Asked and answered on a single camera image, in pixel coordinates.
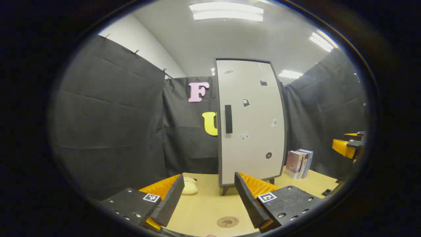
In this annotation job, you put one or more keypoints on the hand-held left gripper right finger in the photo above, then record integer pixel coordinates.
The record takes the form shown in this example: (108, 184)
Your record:
(250, 200)

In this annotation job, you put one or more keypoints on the large ceiling light panel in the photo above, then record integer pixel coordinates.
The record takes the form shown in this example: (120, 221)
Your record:
(227, 11)

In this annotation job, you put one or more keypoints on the white cabinet door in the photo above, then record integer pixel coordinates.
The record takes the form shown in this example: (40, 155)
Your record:
(253, 115)

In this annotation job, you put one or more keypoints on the pale blue book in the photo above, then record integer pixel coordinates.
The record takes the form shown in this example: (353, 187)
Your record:
(309, 161)

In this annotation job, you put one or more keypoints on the round brown coaster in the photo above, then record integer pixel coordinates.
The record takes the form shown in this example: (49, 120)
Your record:
(228, 222)

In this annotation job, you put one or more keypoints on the cream plush toy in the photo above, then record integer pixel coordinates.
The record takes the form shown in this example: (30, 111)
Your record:
(190, 187)

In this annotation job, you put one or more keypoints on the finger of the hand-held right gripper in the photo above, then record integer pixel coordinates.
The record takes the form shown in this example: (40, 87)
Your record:
(353, 135)
(342, 147)

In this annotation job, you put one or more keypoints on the white spine book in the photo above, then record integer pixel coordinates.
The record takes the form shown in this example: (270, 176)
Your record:
(303, 166)

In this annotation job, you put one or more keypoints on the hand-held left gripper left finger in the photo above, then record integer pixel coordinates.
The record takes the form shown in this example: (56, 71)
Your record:
(172, 200)

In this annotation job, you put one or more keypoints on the black backdrop cloth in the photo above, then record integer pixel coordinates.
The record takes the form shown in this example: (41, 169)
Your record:
(108, 115)

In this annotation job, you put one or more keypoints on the grey cabinet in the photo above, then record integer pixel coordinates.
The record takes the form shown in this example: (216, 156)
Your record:
(218, 148)

